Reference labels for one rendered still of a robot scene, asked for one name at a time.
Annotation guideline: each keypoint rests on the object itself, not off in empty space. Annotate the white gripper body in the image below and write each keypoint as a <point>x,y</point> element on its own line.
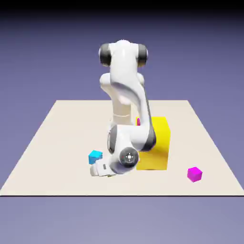
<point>94,170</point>

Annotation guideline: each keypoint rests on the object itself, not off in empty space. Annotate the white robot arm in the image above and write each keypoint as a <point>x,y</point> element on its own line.
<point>124,80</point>

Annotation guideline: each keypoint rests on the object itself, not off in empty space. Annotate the small cyan cube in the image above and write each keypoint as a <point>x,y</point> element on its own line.
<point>94,156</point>

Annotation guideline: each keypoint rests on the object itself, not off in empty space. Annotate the small magenta cube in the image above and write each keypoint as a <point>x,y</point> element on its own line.
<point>194,174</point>
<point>138,122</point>

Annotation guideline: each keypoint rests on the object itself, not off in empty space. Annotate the large yellow box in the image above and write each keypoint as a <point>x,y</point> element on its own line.
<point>160,144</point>

